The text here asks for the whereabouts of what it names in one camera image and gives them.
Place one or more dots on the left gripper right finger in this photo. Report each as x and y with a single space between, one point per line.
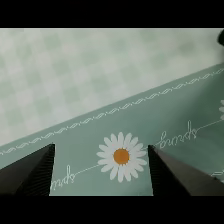
176 176

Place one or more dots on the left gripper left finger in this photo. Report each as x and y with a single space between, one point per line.
31 173

